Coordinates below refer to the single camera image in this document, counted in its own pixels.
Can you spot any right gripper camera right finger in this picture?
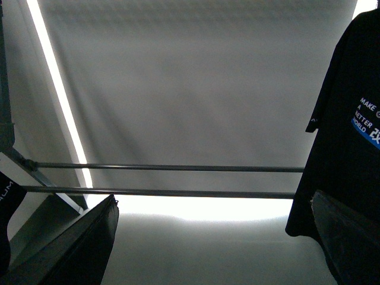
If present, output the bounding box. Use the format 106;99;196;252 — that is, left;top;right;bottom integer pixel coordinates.
311;191;379;284

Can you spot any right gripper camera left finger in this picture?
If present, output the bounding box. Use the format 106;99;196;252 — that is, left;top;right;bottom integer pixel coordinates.
1;195;119;284

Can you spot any lower metal rack rod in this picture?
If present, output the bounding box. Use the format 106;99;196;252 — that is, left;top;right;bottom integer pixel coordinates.
23;186;295;200

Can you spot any metal rack rod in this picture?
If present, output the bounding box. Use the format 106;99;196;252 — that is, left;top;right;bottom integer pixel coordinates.
24;159;304;173
23;186;295;200

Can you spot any black garment white lettering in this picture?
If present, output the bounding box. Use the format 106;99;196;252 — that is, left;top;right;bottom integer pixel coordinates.
0;172;27;276

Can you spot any black t-shirt blue print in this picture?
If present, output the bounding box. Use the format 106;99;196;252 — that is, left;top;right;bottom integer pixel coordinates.
285;8;380;247

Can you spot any upper metal rack rod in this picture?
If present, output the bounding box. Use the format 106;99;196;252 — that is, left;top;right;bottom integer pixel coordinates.
24;159;304;173

